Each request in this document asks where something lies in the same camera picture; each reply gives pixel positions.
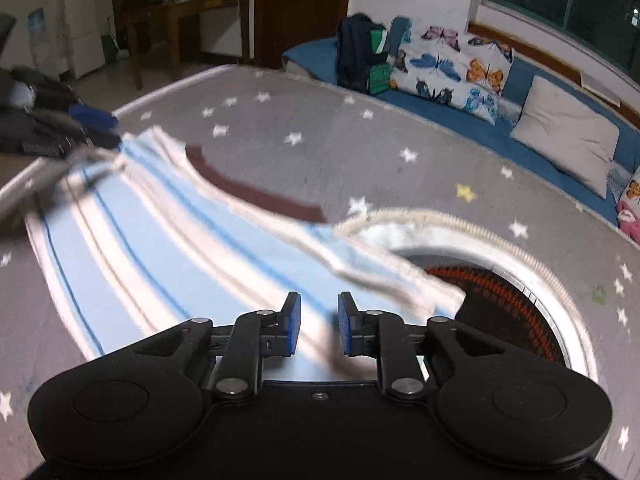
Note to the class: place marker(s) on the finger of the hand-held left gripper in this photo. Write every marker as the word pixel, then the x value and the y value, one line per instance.
pixel 97 141
pixel 95 117

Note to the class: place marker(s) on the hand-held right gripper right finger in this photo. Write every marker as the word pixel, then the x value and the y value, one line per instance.
pixel 344 322

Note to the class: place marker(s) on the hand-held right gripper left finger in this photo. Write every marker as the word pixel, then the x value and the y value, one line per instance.
pixel 295 321

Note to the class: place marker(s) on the light blue striped shirt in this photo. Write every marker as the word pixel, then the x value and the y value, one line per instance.
pixel 175 230

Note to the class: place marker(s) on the white cabinet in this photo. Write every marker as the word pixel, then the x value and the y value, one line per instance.
pixel 82 30

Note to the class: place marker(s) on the wooden desk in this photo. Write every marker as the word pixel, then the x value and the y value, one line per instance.
pixel 200 5

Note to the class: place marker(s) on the black round induction cooker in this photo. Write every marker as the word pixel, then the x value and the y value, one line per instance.
pixel 500 310

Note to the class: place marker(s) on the dark brown door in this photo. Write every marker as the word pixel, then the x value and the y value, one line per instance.
pixel 300 10

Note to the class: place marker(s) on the blue sofa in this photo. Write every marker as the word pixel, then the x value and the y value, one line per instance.
pixel 320 55

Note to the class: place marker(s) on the dark blue backpack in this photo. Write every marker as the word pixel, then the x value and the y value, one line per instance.
pixel 357 55

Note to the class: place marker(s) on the butterfly print pillow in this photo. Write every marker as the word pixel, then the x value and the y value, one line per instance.
pixel 450 67
pixel 631 195

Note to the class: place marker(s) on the grey pillow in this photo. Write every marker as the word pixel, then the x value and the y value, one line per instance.
pixel 565 135

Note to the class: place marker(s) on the folded grey cloth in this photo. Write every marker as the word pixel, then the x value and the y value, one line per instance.
pixel 600 87

